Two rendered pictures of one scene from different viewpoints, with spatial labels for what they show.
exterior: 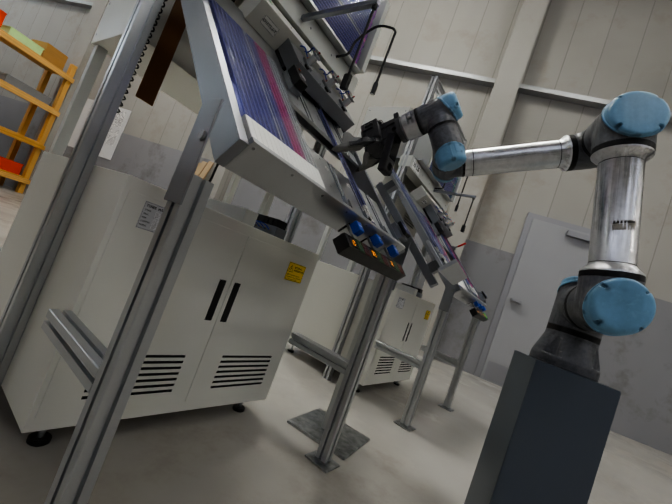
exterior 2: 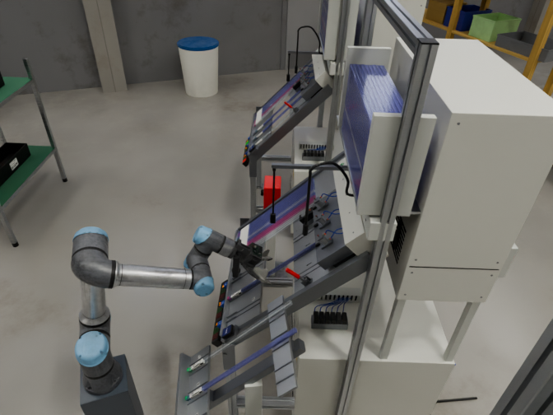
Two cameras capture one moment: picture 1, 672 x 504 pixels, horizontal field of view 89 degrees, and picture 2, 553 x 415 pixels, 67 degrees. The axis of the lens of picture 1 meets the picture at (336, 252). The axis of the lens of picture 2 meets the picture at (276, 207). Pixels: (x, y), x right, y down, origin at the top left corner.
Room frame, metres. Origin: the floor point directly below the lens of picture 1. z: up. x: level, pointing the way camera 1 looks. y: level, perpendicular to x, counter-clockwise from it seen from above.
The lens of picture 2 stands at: (2.04, -0.64, 2.16)
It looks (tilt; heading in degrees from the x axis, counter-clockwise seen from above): 37 degrees down; 144
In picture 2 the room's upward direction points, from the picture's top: 2 degrees clockwise
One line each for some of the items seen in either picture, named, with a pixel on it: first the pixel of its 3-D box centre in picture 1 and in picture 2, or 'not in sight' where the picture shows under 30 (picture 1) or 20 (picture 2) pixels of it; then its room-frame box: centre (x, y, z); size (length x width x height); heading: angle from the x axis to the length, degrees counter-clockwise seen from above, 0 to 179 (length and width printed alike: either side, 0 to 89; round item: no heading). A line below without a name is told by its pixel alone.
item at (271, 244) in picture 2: not in sight; (271, 231); (0.33, 0.56, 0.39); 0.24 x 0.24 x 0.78; 54
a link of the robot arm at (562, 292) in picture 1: (582, 306); (94, 352); (0.87, -0.64, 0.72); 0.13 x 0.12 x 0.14; 163
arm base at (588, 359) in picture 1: (567, 349); (100, 370); (0.87, -0.64, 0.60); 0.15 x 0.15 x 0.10
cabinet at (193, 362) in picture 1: (159, 291); (355, 335); (1.19, 0.52, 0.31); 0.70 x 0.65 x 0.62; 144
